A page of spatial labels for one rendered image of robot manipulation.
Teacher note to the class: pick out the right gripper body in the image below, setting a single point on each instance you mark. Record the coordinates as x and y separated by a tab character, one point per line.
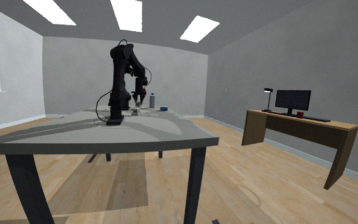
138	90

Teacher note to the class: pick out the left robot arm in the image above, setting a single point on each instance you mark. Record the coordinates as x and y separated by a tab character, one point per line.
126	105

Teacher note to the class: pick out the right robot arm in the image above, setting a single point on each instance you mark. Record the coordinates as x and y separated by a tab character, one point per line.
118	95

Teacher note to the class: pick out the white bottle with blue cap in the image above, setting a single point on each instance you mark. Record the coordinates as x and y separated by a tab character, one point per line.
152	101

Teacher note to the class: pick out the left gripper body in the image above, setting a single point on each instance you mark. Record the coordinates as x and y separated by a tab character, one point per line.
128	69

